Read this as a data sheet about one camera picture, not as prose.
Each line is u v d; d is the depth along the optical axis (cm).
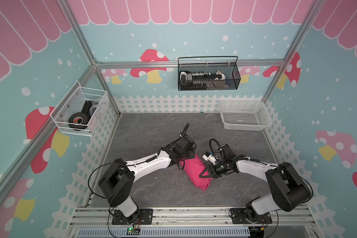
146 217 74
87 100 78
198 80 87
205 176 79
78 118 68
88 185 45
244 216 73
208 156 81
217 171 76
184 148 66
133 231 73
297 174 45
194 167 82
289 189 44
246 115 129
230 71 96
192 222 74
